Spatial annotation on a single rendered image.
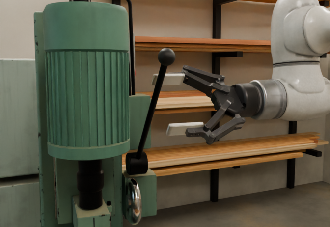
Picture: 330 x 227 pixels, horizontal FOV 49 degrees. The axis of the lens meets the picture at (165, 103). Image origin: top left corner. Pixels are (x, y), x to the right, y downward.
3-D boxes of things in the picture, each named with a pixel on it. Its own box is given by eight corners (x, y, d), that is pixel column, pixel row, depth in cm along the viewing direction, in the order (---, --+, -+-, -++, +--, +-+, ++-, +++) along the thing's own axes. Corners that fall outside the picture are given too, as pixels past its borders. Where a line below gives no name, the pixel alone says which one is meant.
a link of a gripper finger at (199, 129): (208, 130, 72) (213, 143, 70) (184, 132, 70) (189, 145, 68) (210, 126, 71) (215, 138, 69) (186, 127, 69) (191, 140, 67)
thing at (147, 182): (125, 219, 99) (124, 177, 98) (120, 210, 106) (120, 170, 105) (158, 215, 102) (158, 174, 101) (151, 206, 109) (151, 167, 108)
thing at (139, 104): (123, 150, 99) (122, 96, 98) (117, 144, 108) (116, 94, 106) (152, 148, 102) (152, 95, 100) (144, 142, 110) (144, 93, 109)
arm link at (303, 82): (261, 121, 87) (260, 66, 87) (314, 118, 92) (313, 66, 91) (290, 123, 76) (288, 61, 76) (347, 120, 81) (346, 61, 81)
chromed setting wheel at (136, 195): (132, 233, 92) (131, 186, 90) (122, 214, 103) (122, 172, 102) (143, 232, 93) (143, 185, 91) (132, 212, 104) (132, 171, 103)
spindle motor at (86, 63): (48, 166, 68) (41, -2, 65) (47, 146, 85) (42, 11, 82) (138, 158, 74) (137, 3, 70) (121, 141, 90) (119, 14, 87)
